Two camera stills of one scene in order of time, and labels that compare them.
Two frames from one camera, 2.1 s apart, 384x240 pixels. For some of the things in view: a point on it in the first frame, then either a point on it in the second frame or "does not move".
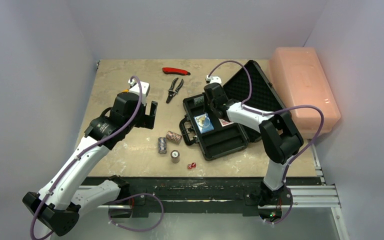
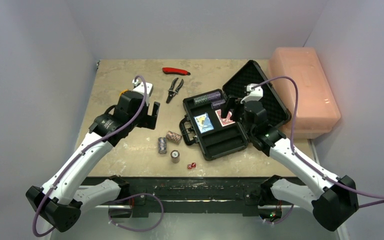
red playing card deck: x=224 y=122 does not move
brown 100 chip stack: x=175 y=156 does not move
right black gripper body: x=212 y=102 → x=235 y=110
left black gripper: x=146 y=120 does not move
